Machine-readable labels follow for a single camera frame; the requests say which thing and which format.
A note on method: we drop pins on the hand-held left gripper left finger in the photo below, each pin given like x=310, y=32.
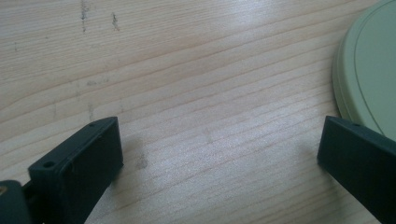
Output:
x=77, y=165

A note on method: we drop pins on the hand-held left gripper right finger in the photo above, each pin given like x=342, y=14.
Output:
x=361, y=161

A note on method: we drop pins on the pale green round plate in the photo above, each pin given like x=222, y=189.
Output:
x=370, y=68

